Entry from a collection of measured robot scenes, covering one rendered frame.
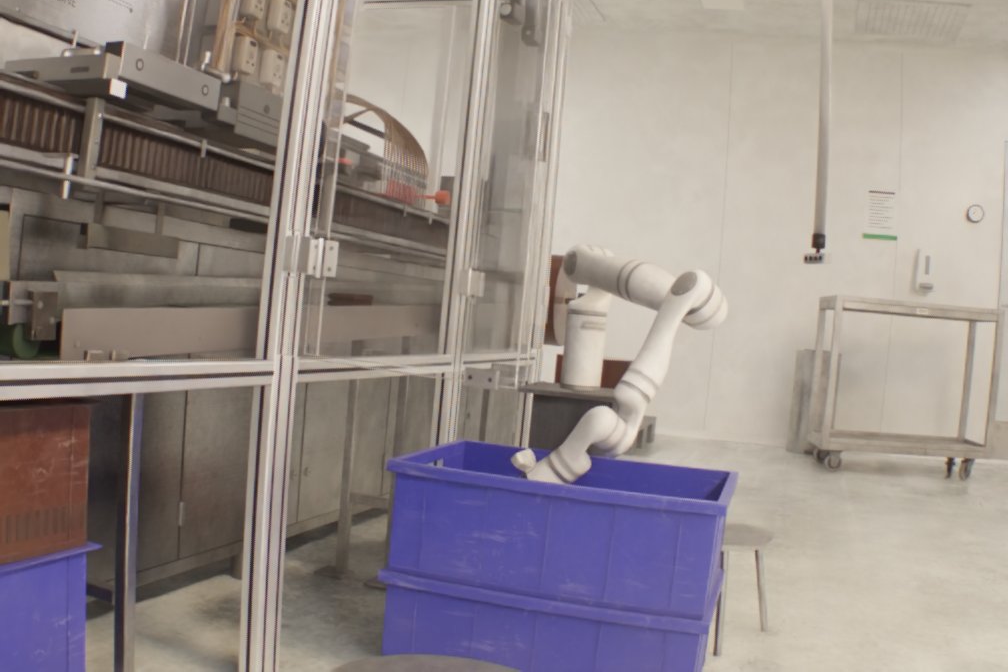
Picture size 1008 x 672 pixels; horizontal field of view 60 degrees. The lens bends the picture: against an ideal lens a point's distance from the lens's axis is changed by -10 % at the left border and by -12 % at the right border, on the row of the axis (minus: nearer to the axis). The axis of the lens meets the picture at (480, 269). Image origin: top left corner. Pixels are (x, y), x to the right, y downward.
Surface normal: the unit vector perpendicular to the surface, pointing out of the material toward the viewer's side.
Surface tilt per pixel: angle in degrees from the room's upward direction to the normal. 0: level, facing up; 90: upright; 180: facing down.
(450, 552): 90
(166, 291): 90
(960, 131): 90
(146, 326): 90
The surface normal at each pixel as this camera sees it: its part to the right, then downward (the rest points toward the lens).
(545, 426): -0.25, -0.06
